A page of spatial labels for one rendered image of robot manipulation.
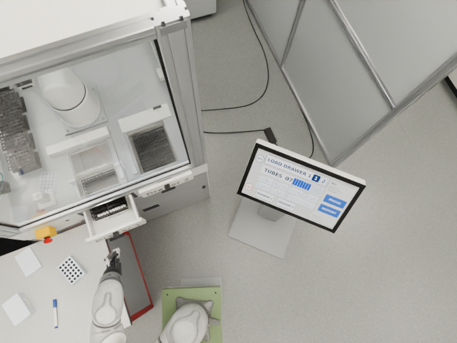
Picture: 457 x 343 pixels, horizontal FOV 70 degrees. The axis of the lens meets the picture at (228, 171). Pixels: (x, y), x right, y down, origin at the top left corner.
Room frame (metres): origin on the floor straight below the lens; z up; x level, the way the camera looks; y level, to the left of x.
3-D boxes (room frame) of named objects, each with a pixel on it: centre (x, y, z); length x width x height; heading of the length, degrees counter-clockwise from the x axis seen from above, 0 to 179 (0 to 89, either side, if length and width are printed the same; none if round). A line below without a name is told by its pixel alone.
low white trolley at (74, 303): (-0.23, 0.81, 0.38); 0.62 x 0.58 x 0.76; 118
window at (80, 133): (0.27, 0.57, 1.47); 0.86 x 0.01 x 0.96; 118
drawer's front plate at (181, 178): (0.37, 0.32, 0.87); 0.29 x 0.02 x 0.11; 118
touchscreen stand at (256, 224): (0.39, -0.33, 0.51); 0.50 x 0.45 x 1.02; 164
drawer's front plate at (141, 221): (0.11, 0.53, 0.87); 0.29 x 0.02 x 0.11; 118
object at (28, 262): (-0.09, 0.99, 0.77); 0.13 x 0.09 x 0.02; 44
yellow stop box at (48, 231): (0.05, 0.88, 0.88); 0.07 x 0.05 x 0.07; 118
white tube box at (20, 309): (-0.32, 0.96, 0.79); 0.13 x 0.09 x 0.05; 46
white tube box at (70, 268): (-0.11, 0.75, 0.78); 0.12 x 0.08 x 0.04; 51
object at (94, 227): (0.29, 0.63, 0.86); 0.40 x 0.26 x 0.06; 28
